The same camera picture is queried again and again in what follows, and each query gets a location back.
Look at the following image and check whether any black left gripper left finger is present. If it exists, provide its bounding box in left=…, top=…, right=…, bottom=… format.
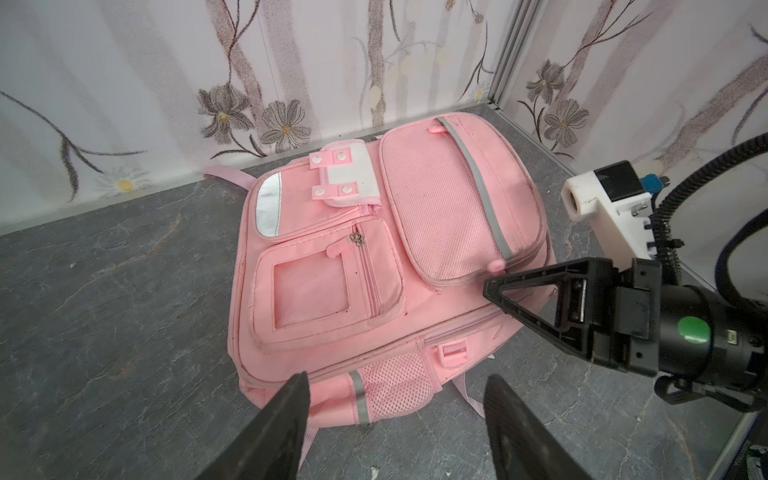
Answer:
left=197, top=372, right=310, bottom=480

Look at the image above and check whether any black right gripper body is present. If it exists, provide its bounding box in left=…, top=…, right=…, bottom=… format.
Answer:
left=575, top=257, right=662, bottom=377

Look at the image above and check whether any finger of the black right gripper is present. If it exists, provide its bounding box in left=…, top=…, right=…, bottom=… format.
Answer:
left=482, top=258, right=600, bottom=357

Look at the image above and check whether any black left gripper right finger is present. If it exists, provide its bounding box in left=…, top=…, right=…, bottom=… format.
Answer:
left=483, top=374, right=589, bottom=480

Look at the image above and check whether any pink student backpack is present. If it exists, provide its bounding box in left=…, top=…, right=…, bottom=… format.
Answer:
left=209, top=112, right=556, bottom=439

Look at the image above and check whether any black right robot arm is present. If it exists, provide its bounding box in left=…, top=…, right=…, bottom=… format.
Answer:
left=483, top=135, right=767, bottom=413

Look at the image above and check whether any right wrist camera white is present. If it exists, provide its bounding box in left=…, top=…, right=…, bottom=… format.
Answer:
left=561, top=160, right=656, bottom=271

